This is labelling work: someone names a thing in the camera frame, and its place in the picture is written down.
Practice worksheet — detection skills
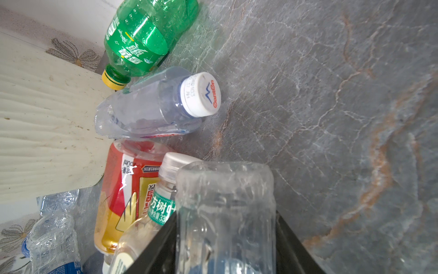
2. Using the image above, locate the cream plastic waste bin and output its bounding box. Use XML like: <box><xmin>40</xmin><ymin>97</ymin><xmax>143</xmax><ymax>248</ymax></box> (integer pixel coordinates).
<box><xmin>1</xmin><ymin>34</ymin><xmax>113</xmax><ymax>203</ymax></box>

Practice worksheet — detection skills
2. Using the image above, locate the red yellow label tea bottle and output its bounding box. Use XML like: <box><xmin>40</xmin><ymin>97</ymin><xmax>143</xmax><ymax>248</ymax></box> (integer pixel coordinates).
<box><xmin>94</xmin><ymin>139</ymin><xmax>173</xmax><ymax>256</ymax></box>

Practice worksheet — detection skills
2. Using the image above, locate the blue cap bottle near bin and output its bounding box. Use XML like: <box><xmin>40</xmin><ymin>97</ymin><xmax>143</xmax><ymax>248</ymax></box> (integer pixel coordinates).
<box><xmin>36</xmin><ymin>189</ymin><xmax>80</xmax><ymax>217</ymax></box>

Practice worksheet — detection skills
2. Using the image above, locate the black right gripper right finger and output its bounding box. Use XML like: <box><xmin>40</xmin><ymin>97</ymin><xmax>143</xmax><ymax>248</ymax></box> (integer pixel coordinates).
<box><xmin>276</xmin><ymin>211</ymin><xmax>325</xmax><ymax>274</ymax></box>

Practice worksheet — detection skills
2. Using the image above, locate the clear crushed bottle white cap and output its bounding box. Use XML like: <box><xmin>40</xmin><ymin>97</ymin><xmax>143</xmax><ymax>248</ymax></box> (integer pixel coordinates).
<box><xmin>95</xmin><ymin>67</ymin><xmax>222</xmax><ymax>139</ymax></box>

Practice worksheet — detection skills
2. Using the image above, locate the blue label bottle white cap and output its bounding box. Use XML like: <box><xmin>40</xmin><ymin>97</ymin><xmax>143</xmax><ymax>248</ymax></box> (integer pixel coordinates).
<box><xmin>175</xmin><ymin>162</ymin><xmax>276</xmax><ymax>274</ymax></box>

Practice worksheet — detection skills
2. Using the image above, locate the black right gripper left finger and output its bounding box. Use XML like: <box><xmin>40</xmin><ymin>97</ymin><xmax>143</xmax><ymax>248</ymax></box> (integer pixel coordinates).
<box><xmin>125</xmin><ymin>212</ymin><xmax>177</xmax><ymax>274</ymax></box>

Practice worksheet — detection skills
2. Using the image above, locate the green bottle yellow cap right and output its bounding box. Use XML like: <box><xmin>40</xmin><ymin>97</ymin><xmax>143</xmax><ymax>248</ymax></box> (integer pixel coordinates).
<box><xmin>102</xmin><ymin>0</ymin><xmax>199</xmax><ymax>91</ymax></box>

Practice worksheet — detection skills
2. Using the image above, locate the clear bottle green white label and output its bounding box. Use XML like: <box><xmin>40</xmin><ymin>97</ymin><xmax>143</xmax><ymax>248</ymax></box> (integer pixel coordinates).
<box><xmin>106</xmin><ymin>153</ymin><xmax>201</xmax><ymax>274</ymax></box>

